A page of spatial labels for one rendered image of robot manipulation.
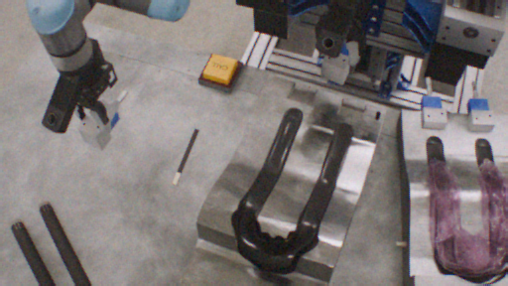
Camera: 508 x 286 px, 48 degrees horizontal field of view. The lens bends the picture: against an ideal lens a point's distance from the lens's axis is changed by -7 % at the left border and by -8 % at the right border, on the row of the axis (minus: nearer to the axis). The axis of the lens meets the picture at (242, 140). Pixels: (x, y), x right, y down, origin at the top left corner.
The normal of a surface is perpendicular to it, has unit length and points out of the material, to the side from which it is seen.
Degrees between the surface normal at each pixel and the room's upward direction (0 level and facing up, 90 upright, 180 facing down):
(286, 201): 28
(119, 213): 0
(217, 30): 0
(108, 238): 0
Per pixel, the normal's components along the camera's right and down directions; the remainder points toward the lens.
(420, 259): -0.05, -0.48
